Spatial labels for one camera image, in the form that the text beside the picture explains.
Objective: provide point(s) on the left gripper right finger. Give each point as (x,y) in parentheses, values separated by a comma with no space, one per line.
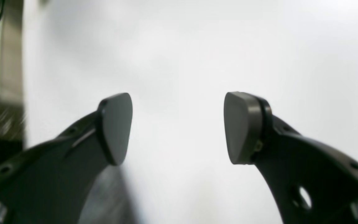
(311,182)

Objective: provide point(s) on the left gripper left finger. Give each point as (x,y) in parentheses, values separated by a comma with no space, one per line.
(50,182)

